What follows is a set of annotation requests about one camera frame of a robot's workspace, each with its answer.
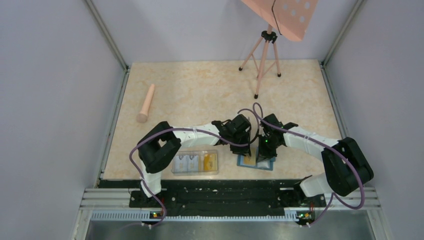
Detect blue card holder wallet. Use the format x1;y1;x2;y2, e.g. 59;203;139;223
236;155;276;171

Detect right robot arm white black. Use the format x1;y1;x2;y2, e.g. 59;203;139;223
256;114;374;206

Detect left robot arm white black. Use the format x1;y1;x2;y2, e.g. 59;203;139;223
131;114;252;207

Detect clear acrylic card stand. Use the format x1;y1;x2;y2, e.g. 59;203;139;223
171;150;219;176

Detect silver VIP card left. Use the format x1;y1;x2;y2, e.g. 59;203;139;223
174;155;188;173

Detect pink tripod stand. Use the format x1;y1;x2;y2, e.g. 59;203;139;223
238;24;282;100

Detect pink perforated board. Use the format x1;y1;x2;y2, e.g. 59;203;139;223
241;0;318;42

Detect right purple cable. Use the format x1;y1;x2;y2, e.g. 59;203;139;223
252;102;366;226

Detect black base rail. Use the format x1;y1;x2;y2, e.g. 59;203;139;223
98;179;327;218

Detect pink cylindrical handle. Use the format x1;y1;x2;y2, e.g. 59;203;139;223
136;84;156;123

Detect aluminium slotted rail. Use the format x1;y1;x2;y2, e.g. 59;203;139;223
90;209;312;222

